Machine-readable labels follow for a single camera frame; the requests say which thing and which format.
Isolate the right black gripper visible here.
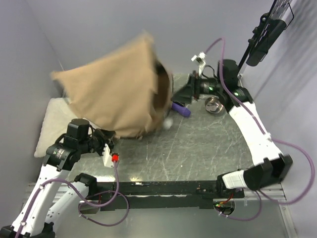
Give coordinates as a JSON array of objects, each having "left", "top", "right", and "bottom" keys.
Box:
[{"left": 171, "top": 71, "right": 225, "bottom": 105}]

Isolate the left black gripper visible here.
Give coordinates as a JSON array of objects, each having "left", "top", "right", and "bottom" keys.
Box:
[{"left": 78, "top": 127, "right": 114, "bottom": 157}]

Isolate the white fluffy cushion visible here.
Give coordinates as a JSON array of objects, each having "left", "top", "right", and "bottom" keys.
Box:
[{"left": 34, "top": 97, "right": 100, "bottom": 158}]

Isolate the tan fabric pet tent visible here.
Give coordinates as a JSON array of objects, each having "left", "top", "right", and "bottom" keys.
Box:
[{"left": 51, "top": 32, "right": 172, "bottom": 138}]

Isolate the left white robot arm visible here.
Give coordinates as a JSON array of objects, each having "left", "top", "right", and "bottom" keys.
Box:
[{"left": 0, "top": 119, "right": 118, "bottom": 238}]

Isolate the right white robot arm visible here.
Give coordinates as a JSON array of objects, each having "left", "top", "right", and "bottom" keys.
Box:
[{"left": 172, "top": 56, "right": 293, "bottom": 198}]

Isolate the purple pet brush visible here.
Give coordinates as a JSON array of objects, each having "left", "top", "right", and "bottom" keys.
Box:
[{"left": 171, "top": 102, "right": 191, "bottom": 117}]

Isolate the steel pet bowl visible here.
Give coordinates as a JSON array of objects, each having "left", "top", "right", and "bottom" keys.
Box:
[{"left": 205, "top": 97, "right": 225, "bottom": 116}]

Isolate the white pompom toy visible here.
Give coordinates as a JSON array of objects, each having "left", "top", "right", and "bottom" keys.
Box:
[{"left": 163, "top": 117, "right": 173, "bottom": 130}]

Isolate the black tripod stand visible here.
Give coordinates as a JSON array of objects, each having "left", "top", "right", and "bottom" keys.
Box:
[{"left": 237, "top": 37, "right": 256, "bottom": 79}]

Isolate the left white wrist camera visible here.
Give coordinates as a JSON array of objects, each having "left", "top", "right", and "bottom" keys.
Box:
[{"left": 102, "top": 144, "right": 119, "bottom": 168}]

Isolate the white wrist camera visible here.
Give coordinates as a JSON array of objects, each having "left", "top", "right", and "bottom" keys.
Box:
[
  {"left": 191, "top": 52, "right": 206, "bottom": 76},
  {"left": 102, "top": 144, "right": 119, "bottom": 168}
]

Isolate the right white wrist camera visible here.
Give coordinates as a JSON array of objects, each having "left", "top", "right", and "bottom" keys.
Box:
[{"left": 191, "top": 52, "right": 206, "bottom": 76}]

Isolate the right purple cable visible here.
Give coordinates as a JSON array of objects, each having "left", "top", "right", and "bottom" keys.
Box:
[{"left": 204, "top": 37, "right": 317, "bottom": 221}]

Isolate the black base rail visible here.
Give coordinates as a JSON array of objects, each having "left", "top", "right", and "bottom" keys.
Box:
[{"left": 81, "top": 180, "right": 246, "bottom": 212}]

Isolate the aluminium frame rail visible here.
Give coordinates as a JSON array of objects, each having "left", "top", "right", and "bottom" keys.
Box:
[{"left": 22, "top": 182, "right": 286, "bottom": 206}]

